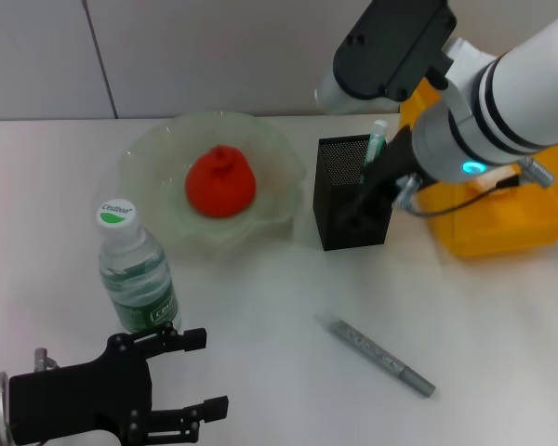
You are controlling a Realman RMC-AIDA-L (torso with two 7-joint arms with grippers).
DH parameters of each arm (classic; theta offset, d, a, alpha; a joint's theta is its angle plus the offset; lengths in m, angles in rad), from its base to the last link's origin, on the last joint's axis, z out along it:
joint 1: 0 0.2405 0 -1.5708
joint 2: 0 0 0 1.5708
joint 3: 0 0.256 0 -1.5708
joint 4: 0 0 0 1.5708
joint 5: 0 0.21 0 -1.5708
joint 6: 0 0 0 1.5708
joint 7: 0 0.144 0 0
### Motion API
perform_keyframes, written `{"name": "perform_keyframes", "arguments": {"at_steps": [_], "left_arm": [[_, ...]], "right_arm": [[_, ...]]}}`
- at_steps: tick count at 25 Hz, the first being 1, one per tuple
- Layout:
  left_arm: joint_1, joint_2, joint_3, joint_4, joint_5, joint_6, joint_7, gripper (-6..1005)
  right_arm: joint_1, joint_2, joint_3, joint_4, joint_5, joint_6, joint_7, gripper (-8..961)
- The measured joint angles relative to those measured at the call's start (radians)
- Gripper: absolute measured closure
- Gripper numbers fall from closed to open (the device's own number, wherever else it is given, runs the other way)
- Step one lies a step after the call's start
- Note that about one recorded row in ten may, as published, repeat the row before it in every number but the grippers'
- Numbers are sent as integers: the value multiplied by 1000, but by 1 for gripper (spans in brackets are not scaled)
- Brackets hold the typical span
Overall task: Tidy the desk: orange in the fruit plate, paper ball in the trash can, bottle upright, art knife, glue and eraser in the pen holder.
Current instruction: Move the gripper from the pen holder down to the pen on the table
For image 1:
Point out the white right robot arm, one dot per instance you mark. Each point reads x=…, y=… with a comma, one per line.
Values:
x=507, y=107

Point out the grey marker pen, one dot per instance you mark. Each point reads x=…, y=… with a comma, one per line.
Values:
x=376, y=355

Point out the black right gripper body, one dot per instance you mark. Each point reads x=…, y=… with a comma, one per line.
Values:
x=400, y=158

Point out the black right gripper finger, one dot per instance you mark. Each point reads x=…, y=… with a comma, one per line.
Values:
x=358, y=211
x=382, y=200

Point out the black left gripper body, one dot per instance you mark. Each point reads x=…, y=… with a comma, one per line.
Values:
x=83, y=399

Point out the yellow plastic storage bin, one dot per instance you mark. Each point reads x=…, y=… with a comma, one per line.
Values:
x=493, y=227

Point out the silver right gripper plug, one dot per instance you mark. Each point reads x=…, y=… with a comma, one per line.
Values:
x=407, y=190

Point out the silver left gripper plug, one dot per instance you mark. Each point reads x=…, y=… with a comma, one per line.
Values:
x=44, y=360

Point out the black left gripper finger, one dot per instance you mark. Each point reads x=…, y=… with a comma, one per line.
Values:
x=214, y=408
x=190, y=339

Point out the red-orange toy orange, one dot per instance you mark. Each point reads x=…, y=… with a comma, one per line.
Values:
x=221, y=190

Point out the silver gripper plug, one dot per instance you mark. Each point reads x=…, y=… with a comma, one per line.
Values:
x=407, y=190
x=44, y=360

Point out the pale green glass fruit bowl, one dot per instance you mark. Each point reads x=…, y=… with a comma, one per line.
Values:
x=153, y=153

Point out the clear water bottle green label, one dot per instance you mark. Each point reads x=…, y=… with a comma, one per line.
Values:
x=144, y=288

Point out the mint green pen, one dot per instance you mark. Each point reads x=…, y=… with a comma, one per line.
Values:
x=374, y=146

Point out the black mesh pen holder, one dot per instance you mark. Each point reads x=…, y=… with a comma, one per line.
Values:
x=339, y=223

